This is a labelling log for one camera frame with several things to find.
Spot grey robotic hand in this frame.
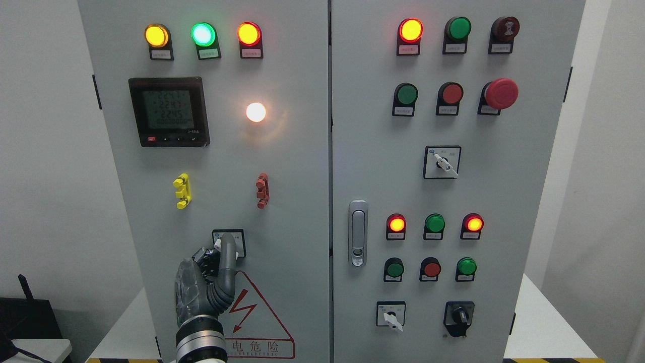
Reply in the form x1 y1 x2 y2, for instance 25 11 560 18
175 233 237 326

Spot white rotary light switch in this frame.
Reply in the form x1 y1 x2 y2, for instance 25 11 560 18
212 229 246 259

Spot yellow indicator light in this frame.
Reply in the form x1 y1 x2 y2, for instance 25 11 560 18
144 23 174 61

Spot red triangle warning sticker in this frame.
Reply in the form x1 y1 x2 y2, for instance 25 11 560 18
219 271 295 360

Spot white box lower left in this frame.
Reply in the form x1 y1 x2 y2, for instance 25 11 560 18
12 339 72 362

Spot grey electrical cabinet left door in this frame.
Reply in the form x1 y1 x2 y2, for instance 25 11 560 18
78 1 330 362

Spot grey electrical cabinet door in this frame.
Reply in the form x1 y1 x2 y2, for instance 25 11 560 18
332 1 585 362
78 1 330 362

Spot black digital power meter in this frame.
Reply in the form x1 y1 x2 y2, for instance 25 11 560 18
128 77 210 148

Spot black device with antenna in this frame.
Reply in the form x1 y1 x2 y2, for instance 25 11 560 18
1 274 63 340

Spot clear small lamp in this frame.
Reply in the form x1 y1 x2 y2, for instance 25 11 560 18
245 102 267 123

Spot green push button lower left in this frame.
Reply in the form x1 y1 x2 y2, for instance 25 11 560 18
383 257 405 282

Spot green push button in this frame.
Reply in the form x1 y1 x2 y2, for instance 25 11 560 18
442 17 472 54
383 257 405 282

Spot red lit indicator lower left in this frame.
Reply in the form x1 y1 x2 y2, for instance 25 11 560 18
385 213 406 240

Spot red lit indicator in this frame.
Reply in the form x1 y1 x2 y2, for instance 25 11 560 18
460 212 484 240
385 213 406 240

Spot red push button lower middle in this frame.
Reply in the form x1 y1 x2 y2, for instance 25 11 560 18
419 257 441 282

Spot green indicator lower middle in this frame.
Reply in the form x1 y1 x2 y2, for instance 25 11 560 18
422 213 445 240

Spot green indicator light top left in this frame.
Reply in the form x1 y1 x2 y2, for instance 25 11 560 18
191 22 221 60

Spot red indicator light top left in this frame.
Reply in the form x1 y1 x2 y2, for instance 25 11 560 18
237 21 264 59

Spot green indicator bottom right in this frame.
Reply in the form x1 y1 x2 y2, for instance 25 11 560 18
455 257 477 282

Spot red lit indicator lower right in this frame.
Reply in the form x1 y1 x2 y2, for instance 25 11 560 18
460 212 484 240

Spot green push button second row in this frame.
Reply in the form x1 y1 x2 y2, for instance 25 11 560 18
392 82 419 117

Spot grey electrical cabinet right door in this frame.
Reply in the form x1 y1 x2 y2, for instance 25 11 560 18
332 1 585 362

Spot red push button second row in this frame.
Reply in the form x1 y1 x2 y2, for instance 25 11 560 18
435 81 464 116

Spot red indicator light right door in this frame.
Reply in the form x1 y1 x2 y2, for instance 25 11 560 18
396 18 423 56

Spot red emergency stop button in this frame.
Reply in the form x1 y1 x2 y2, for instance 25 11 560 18
478 78 519 116

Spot green push button top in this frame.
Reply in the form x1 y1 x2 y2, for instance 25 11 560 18
442 17 472 54

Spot dark red buzzer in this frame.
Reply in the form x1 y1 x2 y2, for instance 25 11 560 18
488 16 520 54

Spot silver door handle lock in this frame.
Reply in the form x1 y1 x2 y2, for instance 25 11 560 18
348 200 368 267

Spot white rotary switch bottom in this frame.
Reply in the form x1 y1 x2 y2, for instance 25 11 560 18
376 301 406 332

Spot black rotary selector switch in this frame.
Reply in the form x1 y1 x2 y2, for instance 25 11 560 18
443 301 475 337

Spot white rotary switch upper right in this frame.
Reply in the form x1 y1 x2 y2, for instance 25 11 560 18
422 146 462 179

